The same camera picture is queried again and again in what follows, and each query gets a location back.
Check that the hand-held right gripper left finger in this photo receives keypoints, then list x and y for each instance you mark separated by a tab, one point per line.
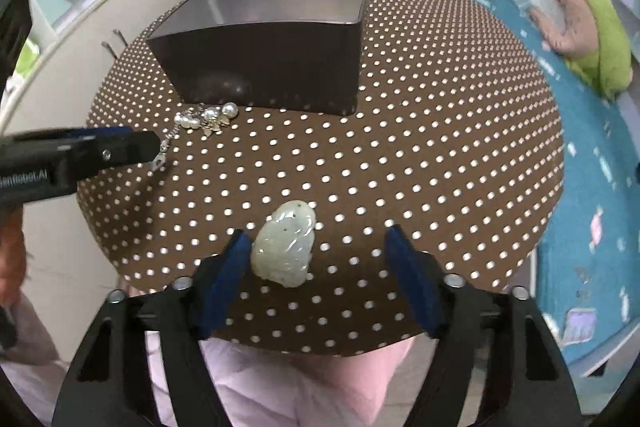
227	277

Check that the smartphone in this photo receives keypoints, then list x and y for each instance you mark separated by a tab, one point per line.
580	327

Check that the pale jade pendant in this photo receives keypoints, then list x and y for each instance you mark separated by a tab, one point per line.
285	242

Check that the teal fish print blanket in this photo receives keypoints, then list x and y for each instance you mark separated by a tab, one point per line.
590	187

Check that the person's pink clothing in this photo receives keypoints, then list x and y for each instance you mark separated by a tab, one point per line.
300	382

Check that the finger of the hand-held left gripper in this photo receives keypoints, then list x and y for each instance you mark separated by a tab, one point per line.
125	149
110	133

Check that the brown polka dot tablecloth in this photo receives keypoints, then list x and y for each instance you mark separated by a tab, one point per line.
400	132

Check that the beige cabinet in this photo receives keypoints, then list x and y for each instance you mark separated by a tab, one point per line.
75	72

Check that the grey metal box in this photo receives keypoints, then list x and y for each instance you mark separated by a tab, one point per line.
265	67

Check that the green packet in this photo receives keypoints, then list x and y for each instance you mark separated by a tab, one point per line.
22	57

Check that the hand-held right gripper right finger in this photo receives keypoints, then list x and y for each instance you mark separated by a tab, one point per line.
415	277

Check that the green and pink pillow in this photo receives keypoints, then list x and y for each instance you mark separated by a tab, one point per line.
600	37

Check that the person's left hand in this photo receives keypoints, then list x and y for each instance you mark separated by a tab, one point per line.
11	252

